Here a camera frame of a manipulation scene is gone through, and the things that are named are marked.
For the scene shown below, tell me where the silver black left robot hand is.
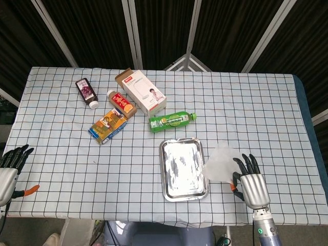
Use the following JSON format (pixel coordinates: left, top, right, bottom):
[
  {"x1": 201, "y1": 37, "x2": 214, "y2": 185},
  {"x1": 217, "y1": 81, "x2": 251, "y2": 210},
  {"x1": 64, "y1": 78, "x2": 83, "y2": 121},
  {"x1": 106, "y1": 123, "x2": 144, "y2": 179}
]
[{"x1": 0, "y1": 144, "x2": 40, "y2": 207}]

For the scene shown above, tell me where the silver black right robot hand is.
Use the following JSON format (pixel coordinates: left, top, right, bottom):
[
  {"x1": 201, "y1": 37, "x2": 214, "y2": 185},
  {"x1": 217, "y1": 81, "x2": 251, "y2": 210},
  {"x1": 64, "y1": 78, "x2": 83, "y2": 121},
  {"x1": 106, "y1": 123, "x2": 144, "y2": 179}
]
[{"x1": 230, "y1": 153, "x2": 271, "y2": 210}]

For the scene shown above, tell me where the clear plastic bag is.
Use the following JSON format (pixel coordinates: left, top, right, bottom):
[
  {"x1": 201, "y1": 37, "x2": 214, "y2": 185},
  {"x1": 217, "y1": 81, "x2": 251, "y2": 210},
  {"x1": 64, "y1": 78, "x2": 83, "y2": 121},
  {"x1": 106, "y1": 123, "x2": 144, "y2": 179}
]
[{"x1": 201, "y1": 141, "x2": 243, "y2": 185}]

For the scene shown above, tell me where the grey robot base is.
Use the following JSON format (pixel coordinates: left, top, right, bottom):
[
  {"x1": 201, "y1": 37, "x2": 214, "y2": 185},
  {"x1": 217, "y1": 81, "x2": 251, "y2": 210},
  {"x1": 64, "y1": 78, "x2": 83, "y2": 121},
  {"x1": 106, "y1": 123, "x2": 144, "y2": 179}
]
[{"x1": 104, "y1": 220, "x2": 215, "y2": 246}]

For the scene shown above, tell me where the stainless steel tray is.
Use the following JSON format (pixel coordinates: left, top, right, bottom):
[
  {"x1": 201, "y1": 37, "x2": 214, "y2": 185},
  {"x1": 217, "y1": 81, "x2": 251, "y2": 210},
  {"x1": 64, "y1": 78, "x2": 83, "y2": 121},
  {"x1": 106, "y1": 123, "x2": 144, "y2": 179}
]
[{"x1": 158, "y1": 137, "x2": 210, "y2": 202}]

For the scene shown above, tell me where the checkered light blue tablecloth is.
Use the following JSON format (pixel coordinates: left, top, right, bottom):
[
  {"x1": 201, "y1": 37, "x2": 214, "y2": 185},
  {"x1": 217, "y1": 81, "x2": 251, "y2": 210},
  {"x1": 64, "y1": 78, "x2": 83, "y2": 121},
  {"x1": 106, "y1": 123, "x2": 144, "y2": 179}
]
[{"x1": 5, "y1": 66, "x2": 325, "y2": 229}]

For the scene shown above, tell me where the beige shoe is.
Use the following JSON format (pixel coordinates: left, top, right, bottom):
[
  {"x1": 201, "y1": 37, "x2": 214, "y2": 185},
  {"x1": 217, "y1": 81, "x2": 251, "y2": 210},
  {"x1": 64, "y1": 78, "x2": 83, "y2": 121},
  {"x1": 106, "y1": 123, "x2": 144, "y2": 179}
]
[{"x1": 42, "y1": 232, "x2": 61, "y2": 246}]

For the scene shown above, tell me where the green plastic drink bottle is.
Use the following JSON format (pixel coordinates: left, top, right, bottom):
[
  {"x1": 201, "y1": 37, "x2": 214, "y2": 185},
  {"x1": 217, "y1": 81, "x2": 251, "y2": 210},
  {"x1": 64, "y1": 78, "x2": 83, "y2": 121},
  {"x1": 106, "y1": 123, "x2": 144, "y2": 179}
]
[{"x1": 149, "y1": 110, "x2": 198, "y2": 133}]

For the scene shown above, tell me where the blue yellow drink carton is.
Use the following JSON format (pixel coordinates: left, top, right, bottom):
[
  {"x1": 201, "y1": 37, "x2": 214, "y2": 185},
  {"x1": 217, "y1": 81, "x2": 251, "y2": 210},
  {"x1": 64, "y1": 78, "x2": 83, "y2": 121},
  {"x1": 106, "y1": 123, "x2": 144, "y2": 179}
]
[{"x1": 88, "y1": 108, "x2": 129, "y2": 146}]

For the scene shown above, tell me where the dark purple juice bottle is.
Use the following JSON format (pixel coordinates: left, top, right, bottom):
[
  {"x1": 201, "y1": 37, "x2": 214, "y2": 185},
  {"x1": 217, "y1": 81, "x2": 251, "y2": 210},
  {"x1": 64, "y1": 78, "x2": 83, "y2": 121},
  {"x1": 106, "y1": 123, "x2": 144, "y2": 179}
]
[{"x1": 75, "y1": 78, "x2": 99, "y2": 109}]

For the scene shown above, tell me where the brown milk tea bottle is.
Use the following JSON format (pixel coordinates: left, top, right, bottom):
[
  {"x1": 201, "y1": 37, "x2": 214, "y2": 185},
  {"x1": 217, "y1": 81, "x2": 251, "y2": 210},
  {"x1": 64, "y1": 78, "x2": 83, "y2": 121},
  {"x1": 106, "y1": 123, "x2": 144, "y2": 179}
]
[{"x1": 107, "y1": 89, "x2": 138, "y2": 119}]

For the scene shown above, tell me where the white lamp product box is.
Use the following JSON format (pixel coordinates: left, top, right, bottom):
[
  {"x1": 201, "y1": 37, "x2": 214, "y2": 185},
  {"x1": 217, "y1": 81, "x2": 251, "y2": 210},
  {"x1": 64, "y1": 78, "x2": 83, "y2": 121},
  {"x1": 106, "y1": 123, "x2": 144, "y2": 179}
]
[{"x1": 114, "y1": 68, "x2": 168, "y2": 116}]

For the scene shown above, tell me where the white folding screen frame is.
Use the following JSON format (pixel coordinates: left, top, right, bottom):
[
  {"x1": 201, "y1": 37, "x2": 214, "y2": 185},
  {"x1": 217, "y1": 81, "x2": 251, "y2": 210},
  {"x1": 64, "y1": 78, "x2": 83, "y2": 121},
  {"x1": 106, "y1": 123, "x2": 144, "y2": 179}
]
[{"x1": 30, "y1": 0, "x2": 298, "y2": 74}]

